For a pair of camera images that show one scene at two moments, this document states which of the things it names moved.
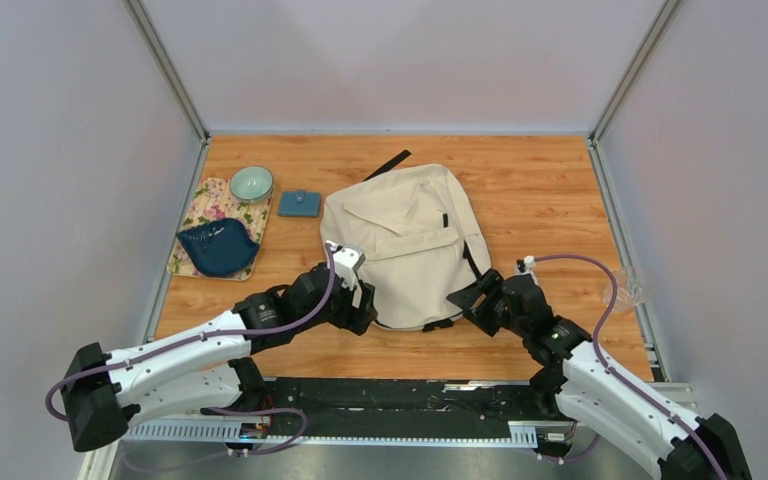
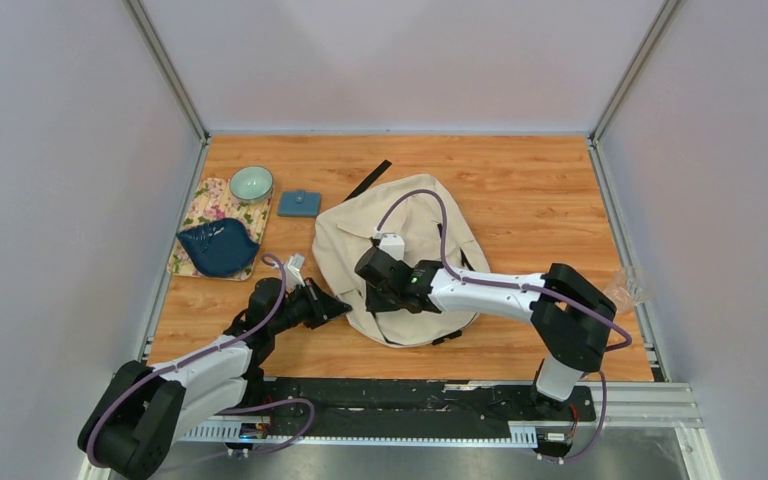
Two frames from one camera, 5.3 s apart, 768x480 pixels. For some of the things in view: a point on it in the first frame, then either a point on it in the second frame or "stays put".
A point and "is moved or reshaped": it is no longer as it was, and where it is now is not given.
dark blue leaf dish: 219,248 stays put
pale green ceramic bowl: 251,184 stays put
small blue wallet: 299,204 stays put
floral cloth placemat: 213,200 stays put
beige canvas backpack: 420,244 is moved or reshaped
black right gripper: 489,287 -> 373,303
